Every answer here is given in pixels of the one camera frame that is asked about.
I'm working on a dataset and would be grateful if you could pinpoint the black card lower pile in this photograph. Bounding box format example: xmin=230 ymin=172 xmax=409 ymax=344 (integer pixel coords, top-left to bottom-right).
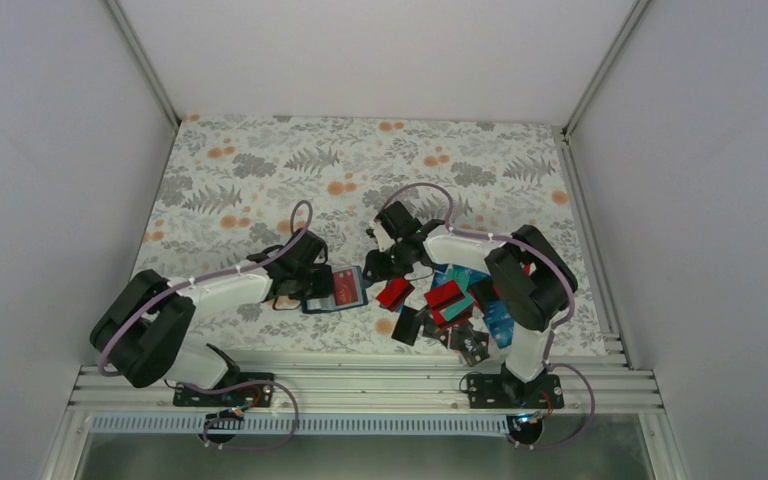
xmin=391 ymin=306 xmax=423 ymax=346

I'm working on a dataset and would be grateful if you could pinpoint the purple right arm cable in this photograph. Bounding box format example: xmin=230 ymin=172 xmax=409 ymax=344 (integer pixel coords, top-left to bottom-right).
xmin=373 ymin=182 xmax=577 ymax=366

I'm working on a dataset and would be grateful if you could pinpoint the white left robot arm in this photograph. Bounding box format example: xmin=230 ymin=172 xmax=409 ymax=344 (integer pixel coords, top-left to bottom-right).
xmin=89 ymin=229 xmax=334 ymax=405

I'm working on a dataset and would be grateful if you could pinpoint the floral patterned table mat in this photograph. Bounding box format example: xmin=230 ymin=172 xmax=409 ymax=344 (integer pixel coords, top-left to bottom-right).
xmin=136 ymin=114 xmax=606 ymax=356

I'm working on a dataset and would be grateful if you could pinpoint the blue card right pile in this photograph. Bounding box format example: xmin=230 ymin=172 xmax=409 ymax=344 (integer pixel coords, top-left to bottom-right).
xmin=483 ymin=300 xmax=514 ymax=349

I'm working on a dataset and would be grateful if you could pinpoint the red card left of pile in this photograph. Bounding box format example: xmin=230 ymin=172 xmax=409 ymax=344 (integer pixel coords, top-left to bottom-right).
xmin=376 ymin=277 xmax=415 ymax=312

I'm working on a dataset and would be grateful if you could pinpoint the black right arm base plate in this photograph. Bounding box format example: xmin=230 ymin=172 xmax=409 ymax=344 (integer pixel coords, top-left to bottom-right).
xmin=459 ymin=372 xmax=565 ymax=410

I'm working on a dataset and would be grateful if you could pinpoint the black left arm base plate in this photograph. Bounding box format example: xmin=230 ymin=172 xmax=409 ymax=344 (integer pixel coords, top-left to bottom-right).
xmin=172 ymin=372 xmax=276 ymax=408

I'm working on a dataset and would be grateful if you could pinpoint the aluminium rail frame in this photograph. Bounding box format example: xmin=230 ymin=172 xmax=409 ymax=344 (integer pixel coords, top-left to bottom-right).
xmin=68 ymin=350 xmax=664 ymax=414

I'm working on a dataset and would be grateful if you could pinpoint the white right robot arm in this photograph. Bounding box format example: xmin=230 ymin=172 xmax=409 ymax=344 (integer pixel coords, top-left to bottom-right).
xmin=364 ymin=220 xmax=578 ymax=407

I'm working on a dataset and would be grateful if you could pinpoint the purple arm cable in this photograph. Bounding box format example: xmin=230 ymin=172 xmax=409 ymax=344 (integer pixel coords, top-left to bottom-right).
xmin=97 ymin=199 xmax=314 ymax=378
xmin=373 ymin=182 xmax=577 ymax=366

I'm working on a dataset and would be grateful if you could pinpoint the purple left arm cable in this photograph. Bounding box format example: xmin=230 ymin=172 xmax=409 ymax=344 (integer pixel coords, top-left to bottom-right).
xmin=97 ymin=199 xmax=314 ymax=378

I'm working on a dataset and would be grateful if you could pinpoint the dark blue card holder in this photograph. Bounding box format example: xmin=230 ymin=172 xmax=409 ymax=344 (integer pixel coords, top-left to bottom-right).
xmin=301 ymin=265 xmax=369 ymax=314

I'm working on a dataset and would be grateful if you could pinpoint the teal card in pile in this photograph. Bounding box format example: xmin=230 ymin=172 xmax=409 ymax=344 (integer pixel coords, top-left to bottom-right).
xmin=431 ymin=265 xmax=488 ymax=291

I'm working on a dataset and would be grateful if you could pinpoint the black patterned card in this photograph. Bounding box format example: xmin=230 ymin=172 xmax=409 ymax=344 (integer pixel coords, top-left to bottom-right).
xmin=449 ymin=326 xmax=490 ymax=367

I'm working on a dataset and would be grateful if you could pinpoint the grey slotted cable duct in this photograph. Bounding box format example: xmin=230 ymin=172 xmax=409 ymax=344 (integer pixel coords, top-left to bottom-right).
xmin=88 ymin=412 xmax=509 ymax=437

